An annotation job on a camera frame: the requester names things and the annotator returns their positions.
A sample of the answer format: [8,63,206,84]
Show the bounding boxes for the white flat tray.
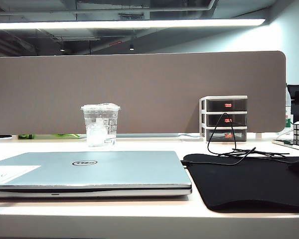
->
[272,138,299,151]

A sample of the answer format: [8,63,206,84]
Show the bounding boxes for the brown desk divider panel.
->
[0,51,287,135]

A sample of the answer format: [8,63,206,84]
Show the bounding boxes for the green flat item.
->
[17,133,82,139]

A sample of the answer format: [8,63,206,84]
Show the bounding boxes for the clear bottle green label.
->
[285,83,294,129]

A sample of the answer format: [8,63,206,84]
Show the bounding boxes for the white drawer organizer frame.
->
[199,95,248,144]

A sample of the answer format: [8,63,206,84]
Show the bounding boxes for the silver Dell laptop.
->
[0,150,192,199]

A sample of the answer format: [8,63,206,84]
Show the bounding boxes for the black mouse pad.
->
[180,153,299,214]

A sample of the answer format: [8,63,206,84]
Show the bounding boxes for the white sticker on laptop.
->
[0,165,42,184]

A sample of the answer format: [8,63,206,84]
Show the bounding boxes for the long ceiling light strip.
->
[0,18,266,30]

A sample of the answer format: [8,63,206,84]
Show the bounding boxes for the clear plastic coffee cup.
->
[80,103,122,147]

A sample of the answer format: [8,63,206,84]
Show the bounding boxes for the grey translucent drawer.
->
[206,129,248,142]
[206,99,248,112]
[205,114,248,127]

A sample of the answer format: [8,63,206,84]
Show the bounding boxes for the thin black cable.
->
[207,112,290,165]

